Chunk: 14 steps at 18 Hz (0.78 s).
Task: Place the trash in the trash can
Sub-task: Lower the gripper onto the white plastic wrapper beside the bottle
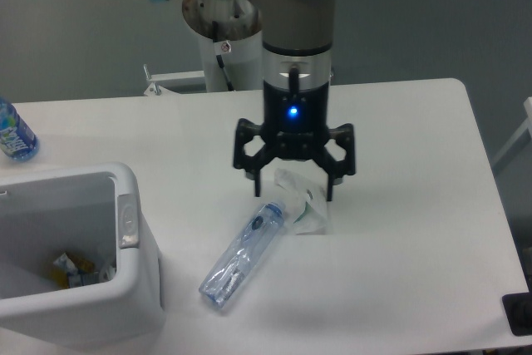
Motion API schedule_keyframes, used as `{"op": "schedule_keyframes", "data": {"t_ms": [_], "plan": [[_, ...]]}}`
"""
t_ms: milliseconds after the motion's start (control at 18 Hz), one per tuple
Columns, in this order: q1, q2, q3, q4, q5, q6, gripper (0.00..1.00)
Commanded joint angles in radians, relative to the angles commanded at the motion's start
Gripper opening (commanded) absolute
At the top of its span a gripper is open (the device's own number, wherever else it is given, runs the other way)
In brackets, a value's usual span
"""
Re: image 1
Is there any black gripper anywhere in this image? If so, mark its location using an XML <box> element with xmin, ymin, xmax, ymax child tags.
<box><xmin>232</xmin><ymin>79</ymin><xmax>357</xmax><ymax>202</ymax></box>

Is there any clear plastic wrapper bag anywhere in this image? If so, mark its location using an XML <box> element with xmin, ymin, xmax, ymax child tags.
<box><xmin>273</xmin><ymin>169</ymin><xmax>328</xmax><ymax>235</ymax></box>

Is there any crushed clear plastic bottle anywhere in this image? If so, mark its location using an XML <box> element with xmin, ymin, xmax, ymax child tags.
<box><xmin>199</xmin><ymin>200</ymin><xmax>286</xmax><ymax>309</ymax></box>

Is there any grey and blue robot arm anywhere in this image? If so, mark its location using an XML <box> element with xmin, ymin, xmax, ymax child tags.
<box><xmin>153</xmin><ymin>0</ymin><xmax>356</xmax><ymax>186</ymax></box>

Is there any white trash can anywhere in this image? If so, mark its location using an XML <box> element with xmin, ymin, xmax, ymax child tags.
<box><xmin>1</xmin><ymin>163</ymin><xmax>165</xmax><ymax>347</ymax></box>

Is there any yellow snack wrapper trash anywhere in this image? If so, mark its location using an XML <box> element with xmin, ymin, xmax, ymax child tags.
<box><xmin>51</xmin><ymin>252</ymin><xmax>99</xmax><ymax>289</ymax></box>

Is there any blue labelled water bottle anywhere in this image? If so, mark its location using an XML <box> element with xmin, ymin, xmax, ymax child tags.
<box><xmin>1</xmin><ymin>97</ymin><xmax>39</xmax><ymax>162</ymax></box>

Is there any black device at table edge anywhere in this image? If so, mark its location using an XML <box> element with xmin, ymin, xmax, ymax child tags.
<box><xmin>502</xmin><ymin>292</ymin><xmax>532</xmax><ymax>337</ymax></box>

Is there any black cable on pedestal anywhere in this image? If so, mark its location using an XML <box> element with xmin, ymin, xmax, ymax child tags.
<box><xmin>211</xmin><ymin>20</ymin><xmax>236</xmax><ymax>92</ymax></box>

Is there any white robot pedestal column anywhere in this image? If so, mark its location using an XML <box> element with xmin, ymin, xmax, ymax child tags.
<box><xmin>182</xmin><ymin>0</ymin><xmax>262</xmax><ymax>69</ymax></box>

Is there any white metal base frame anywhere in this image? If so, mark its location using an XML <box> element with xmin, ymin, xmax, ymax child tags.
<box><xmin>142</xmin><ymin>63</ymin><xmax>336</xmax><ymax>96</ymax></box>

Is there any white frame at right edge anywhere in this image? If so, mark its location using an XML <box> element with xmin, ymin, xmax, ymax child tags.
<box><xmin>491</xmin><ymin>97</ymin><xmax>531</xmax><ymax>175</ymax></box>

